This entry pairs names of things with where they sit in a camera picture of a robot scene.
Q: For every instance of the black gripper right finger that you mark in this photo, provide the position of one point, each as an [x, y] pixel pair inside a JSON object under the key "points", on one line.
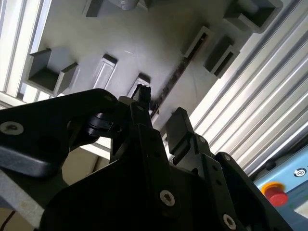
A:
{"points": [[179, 130]]}

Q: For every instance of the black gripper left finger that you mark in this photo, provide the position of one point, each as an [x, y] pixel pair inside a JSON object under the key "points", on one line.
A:
{"points": [[48, 120]]}

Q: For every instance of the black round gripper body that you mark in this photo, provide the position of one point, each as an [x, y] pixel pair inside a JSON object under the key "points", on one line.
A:
{"points": [[108, 204]]}

